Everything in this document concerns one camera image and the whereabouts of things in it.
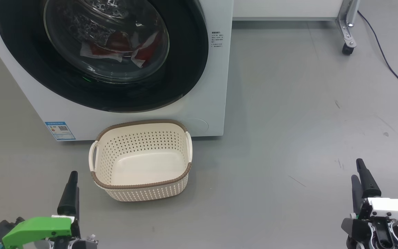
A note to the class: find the black round glass washer door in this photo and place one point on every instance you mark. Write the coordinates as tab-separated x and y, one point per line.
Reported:
185	62

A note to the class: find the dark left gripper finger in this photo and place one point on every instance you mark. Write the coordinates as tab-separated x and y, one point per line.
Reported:
69	200
78	207

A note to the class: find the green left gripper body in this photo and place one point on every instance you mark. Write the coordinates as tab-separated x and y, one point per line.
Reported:
36	228

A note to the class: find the blue energy label sticker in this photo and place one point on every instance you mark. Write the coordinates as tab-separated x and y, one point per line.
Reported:
60	130

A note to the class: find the red and white garment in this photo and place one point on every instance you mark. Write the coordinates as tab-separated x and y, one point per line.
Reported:
117	43

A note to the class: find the white cabinet panel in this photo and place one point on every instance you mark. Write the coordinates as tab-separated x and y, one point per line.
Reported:
288	8

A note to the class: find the cream perforated basket brown rim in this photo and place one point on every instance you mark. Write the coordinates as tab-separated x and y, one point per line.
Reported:
143	166

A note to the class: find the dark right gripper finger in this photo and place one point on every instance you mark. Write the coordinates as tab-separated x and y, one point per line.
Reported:
357	193
370	188

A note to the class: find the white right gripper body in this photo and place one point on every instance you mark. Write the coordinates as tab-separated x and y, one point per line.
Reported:
392	207

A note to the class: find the white front-load washing machine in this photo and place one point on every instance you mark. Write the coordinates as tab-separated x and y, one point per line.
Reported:
199	86

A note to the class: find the metal leg with black caster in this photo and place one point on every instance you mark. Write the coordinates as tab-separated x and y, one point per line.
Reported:
348	27

